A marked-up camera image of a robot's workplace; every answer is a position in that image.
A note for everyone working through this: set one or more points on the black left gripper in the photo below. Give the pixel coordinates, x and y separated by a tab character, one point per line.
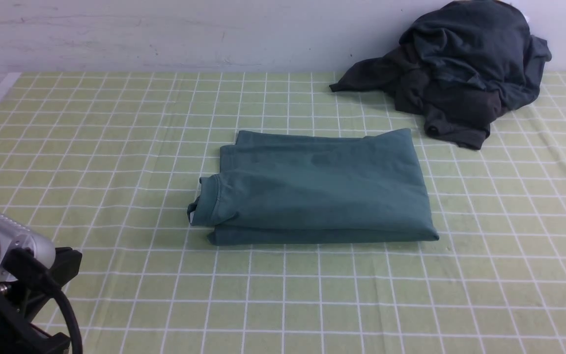
21	300

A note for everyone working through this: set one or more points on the green long-sleeved shirt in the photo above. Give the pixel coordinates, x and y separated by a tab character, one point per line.
294	189

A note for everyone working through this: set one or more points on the green checkered tablecloth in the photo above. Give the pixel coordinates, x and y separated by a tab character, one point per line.
106	162

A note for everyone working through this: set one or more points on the dark grey crumpled garment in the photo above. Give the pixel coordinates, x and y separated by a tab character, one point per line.
452	112

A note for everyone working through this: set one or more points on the dark teal crumpled garment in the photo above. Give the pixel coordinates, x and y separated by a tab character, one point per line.
483	44

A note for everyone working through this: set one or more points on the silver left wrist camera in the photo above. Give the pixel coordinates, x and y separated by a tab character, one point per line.
3	236

